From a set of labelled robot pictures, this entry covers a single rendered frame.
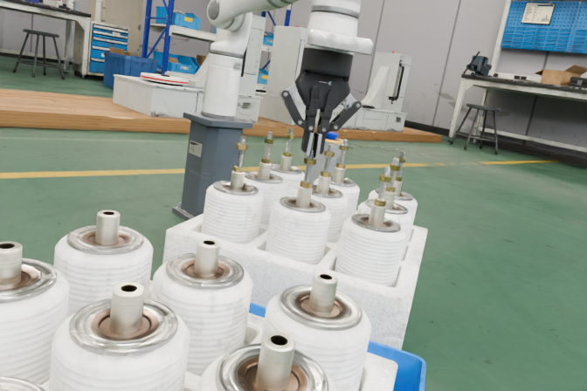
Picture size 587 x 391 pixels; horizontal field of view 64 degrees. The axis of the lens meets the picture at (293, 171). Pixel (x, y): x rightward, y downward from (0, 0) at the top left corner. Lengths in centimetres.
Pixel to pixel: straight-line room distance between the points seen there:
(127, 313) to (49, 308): 8
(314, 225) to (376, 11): 674
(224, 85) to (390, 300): 81
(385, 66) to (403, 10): 252
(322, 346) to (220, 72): 99
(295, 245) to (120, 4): 668
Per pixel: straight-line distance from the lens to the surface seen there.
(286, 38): 370
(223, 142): 130
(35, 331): 43
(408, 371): 69
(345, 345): 41
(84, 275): 50
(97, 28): 629
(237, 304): 45
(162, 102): 291
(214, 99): 130
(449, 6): 673
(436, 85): 659
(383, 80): 458
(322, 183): 84
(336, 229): 84
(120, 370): 35
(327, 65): 68
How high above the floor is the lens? 45
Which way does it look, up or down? 11 degrees down
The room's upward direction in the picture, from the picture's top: 9 degrees clockwise
